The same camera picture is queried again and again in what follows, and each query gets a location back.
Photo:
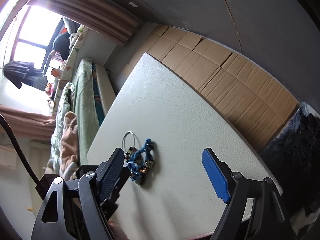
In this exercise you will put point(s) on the window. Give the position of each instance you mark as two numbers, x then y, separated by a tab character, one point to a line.
35	35

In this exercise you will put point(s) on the green bed mattress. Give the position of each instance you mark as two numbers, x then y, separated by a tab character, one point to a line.
87	105

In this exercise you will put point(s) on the right pink curtain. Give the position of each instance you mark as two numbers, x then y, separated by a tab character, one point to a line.
102	16

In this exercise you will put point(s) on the dark bag on sill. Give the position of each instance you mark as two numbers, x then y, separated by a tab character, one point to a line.
61	45

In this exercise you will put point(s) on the right hand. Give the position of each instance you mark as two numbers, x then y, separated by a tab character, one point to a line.
117	231

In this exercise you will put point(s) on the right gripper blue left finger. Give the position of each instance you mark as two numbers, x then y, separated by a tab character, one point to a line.
97	193

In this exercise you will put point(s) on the dark fuzzy rug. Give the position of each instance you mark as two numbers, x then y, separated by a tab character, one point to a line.
293	158

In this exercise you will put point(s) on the pink curtain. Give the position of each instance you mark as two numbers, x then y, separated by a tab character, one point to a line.
102	16
29	125

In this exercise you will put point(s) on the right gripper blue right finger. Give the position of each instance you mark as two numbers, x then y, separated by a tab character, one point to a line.
234	189

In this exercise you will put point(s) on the floral window seat cushion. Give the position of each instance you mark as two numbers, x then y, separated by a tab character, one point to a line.
66	71

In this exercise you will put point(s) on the green floral quilt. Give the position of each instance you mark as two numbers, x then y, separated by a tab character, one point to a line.
65	105

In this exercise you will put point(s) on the silver bangle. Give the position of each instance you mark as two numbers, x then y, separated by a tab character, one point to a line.
128	141

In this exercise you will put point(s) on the white wall switch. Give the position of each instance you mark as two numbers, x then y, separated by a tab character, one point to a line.
133	4

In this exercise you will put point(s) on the hanging dark clothes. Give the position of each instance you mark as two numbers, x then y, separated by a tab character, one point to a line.
20	73

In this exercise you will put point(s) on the black jewelry box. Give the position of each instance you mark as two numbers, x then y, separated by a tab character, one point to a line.
49	211

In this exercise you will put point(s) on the flattened cardboard sheets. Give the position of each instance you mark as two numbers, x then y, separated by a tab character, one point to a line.
255	103

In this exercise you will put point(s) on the left pink curtain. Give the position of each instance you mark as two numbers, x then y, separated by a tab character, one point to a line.
29	125

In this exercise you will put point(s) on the beige plush toy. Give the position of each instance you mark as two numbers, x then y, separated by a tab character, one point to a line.
49	169

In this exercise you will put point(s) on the pink fleece blanket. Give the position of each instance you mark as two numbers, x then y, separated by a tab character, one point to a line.
69	147

